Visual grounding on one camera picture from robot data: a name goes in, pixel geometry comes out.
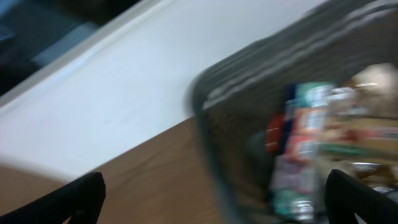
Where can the snack bag with barcode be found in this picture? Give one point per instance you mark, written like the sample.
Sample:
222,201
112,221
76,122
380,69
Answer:
376,89

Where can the grey plastic basket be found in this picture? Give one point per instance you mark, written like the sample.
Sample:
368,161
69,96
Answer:
234,100

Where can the Kleenex tissue multipack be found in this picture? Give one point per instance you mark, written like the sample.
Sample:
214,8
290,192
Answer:
294,179

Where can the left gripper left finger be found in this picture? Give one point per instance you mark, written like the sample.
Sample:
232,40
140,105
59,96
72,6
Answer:
78,202

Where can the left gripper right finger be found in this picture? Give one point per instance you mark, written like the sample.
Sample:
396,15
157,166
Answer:
345,197

